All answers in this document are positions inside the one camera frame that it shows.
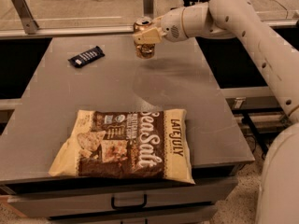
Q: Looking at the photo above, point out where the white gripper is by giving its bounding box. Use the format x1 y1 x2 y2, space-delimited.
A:
133 7 188 44

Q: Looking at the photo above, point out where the orange soda can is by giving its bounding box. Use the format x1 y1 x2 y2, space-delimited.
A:
134 17 155 59

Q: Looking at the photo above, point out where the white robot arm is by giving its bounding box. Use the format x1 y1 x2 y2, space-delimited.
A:
133 0 299 224

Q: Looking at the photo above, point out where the brown chip bag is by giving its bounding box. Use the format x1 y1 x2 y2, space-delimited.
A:
49 109 194 184

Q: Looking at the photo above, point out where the dark blue snack bar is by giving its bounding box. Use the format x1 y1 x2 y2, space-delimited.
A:
68 46 105 68

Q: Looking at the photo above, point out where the black table leg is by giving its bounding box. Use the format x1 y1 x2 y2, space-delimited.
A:
242 112 268 155

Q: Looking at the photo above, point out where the grey lower drawer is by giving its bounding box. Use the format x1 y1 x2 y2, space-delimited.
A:
49 205 217 224

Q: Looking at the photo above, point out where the grey drawer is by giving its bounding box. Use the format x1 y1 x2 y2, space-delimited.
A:
49 205 217 224
8 176 237 217

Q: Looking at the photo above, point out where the grey upper drawer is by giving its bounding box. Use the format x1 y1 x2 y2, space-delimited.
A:
8 176 237 217

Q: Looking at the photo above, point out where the middle metal railing bracket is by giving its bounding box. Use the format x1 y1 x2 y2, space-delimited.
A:
143 0 154 18

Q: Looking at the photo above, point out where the metal railing bracket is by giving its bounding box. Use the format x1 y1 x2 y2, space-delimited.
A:
11 0 39 35
143 0 154 18

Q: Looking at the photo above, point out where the left metal railing bracket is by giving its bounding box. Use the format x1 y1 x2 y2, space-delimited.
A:
11 0 39 35

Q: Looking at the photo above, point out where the black drawer handle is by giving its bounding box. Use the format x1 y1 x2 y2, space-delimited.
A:
110 194 148 210

